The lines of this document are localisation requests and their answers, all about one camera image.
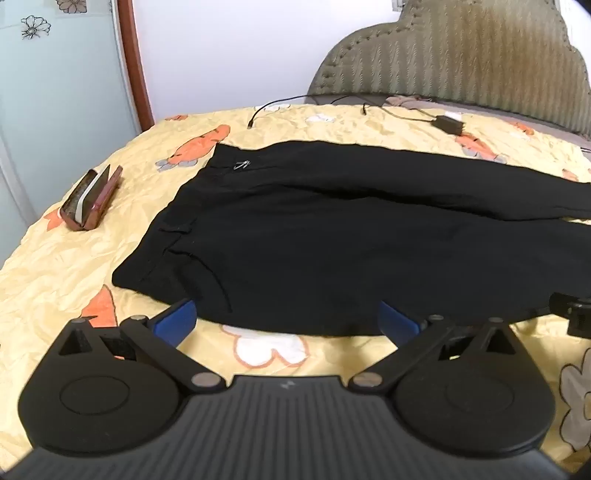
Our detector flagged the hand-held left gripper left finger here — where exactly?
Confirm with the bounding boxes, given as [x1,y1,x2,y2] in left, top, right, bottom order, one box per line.
[58,298,227,396]

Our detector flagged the brown wooden door frame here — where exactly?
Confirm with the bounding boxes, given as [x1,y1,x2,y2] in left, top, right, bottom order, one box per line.
[116,0,155,130]

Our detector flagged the white card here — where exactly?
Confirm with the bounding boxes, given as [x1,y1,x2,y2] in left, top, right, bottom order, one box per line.
[74,168,112,222]

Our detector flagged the frosted glass wardrobe door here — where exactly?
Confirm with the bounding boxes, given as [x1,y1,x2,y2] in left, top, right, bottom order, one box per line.
[0,0,141,232]

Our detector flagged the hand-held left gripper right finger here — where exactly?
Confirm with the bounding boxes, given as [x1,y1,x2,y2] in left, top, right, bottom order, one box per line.
[348,300,527,394]

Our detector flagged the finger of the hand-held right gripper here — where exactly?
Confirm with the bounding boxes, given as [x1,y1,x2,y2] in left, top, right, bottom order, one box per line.
[549,292,591,337]

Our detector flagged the black pants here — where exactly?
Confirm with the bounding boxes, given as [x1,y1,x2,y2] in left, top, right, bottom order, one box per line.
[112,138,591,337]

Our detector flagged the black charger adapter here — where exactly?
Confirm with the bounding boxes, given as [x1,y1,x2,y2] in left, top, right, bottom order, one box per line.
[431,116,464,136]

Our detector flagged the olive upholstered headboard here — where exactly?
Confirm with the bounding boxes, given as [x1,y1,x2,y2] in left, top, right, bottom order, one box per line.
[307,0,591,139]

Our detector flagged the yellow carrot print blanket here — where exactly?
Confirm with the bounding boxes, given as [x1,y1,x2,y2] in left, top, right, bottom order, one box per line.
[0,102,591,462]

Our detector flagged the brown glasses case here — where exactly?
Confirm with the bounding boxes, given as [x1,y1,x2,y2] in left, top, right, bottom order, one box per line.
[59,166,123,230]

